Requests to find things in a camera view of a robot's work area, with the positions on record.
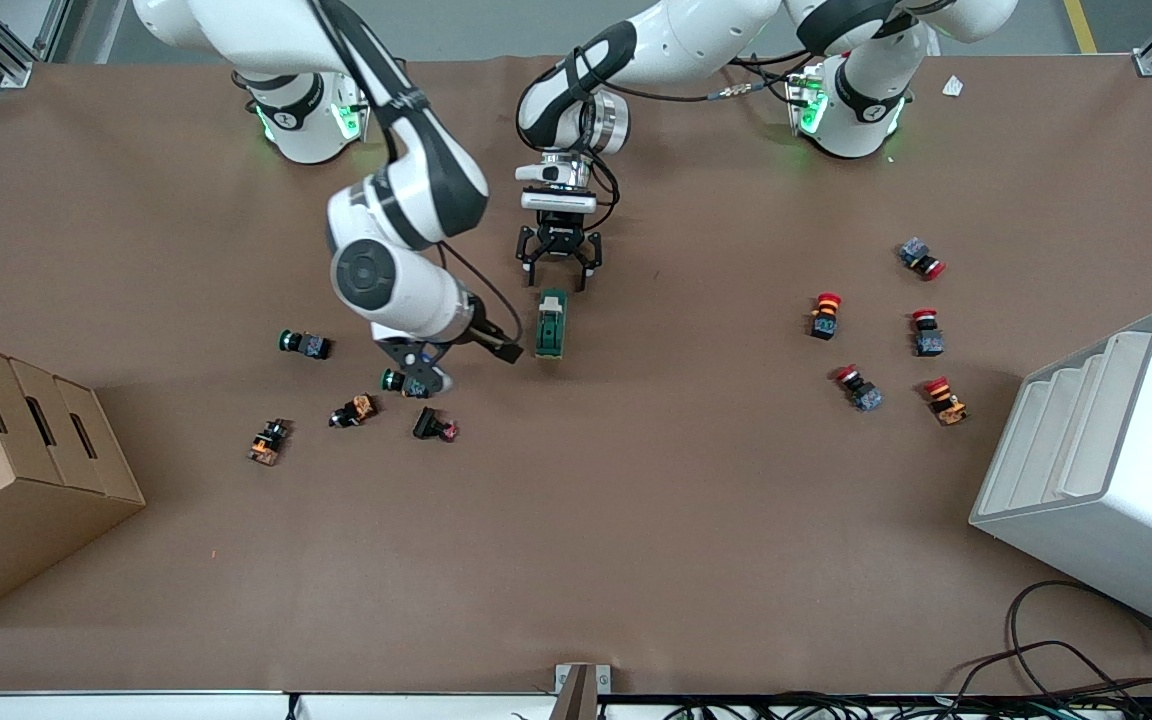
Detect green load switch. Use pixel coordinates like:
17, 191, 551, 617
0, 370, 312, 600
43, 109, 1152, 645
534, 288, 570, 361

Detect black square pushbutton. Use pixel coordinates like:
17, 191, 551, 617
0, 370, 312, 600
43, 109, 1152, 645
412, 406, 459, 443

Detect brown table cover sheet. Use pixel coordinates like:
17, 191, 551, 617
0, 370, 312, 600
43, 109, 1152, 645
0, 52, 1152, 693

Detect red pushbutton black contact block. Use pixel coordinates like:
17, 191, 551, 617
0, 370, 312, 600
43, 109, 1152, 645
809, 292, 844, 341

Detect red pushbutton orange contact block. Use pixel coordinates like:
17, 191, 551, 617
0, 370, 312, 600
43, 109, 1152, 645
924, 377, 969, 427

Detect brown cardboard box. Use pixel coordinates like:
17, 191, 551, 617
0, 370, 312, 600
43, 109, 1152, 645
0, 334, 147, 629

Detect white stepped plastic bin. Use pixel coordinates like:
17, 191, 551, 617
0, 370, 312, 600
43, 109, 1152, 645
969, 309, 1152, 643

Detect black selector switch orange block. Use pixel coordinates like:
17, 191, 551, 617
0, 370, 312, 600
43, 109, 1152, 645
329, 394, 379, 429
247, 418, 291, 467

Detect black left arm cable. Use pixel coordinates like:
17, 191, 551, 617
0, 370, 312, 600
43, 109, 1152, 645
566, 45, 797, 236

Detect black left base cable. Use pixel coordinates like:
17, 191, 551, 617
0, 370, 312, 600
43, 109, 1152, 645
731, 50, 817, 101

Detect metal table edge bracket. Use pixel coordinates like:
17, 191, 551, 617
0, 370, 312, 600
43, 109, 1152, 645
554, 663, 612, 720

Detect white table edge rail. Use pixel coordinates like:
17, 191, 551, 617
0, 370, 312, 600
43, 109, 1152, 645
0, 690, 1152, 720

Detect black cable bundle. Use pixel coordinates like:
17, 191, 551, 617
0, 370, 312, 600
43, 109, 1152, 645
666, 660, 1152, 720

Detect black looped cable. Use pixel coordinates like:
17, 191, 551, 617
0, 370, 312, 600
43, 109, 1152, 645
1006, 580, 1152, 701

